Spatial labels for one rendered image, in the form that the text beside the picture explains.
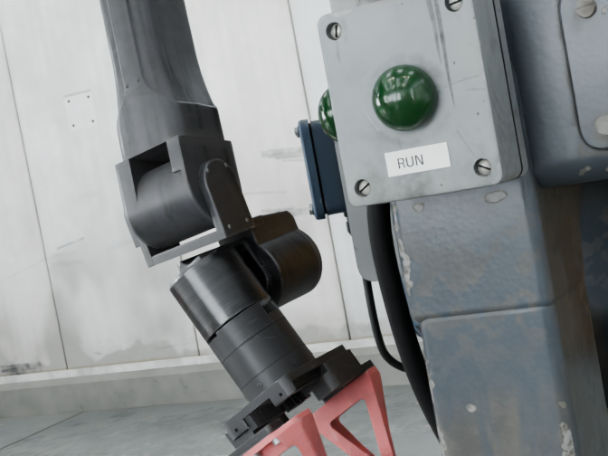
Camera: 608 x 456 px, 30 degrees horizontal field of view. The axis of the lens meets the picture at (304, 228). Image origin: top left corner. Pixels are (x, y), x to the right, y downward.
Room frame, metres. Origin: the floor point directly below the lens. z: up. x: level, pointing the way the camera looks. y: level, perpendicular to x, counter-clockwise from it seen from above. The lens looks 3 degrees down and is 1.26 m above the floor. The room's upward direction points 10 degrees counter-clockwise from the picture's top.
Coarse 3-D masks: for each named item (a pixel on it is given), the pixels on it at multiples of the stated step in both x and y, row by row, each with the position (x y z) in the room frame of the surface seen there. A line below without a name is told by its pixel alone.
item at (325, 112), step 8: (328, 96) 0.54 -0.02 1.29; (320, 104) 0.54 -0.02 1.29; (328, 104) 0.54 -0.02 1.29; (320, 112) 0.54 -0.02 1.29; (328, 112) 0.54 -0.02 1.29; (320, 120) 0.54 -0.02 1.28; (328, 120) 0.54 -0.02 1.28; (328, 128) 0.54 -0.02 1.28; (328, 136) 0.54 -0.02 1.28; (336, 136) 0.54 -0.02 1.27
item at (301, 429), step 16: (256, 416) 0.77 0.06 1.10; (272, 416) 0.78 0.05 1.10; (304, 416) 0.73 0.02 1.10; (256, 432) 0.77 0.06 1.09; (272, 432) 0.73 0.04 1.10; (288, 432) 0.73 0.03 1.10; (304, 432) 0.73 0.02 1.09; (240, 448) 0.74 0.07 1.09; (256, 448) 0.74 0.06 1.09; (272, 448) 0.74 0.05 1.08; (288, 448) 0.74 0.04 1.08; (304, 448) 0.73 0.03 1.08; (320, 448) 0.74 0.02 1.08
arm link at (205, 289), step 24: (240, 240) 0.85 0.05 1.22; (192, 264) 0.81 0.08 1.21; (216, 264) 0.80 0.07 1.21; (240, 264) 0.81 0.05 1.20; (264, 264) 0.85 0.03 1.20; (192, 288) 0.80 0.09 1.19; (216, 288) 0.80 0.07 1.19; (240, 288) 0.80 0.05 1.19; (264, 288) 0.84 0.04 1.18; (192, 312) 0.81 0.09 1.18; (216, 312) 0.79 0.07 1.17; (240, 312) 0.79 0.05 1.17; (216, 336) 0.81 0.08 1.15
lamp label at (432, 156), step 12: (444, 144) 0.50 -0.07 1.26; (396, 156) 0.51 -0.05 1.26; (408, 156) 0.51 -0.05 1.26; (420, 156) 0.51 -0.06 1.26; (432, 156) 0.51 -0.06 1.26; (444, 156) 0.50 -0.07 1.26; (396, 168) 0.51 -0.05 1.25; (408, 168) 0.51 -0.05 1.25; (420, 168) 0.51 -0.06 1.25; (432, 168) 0.51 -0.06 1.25
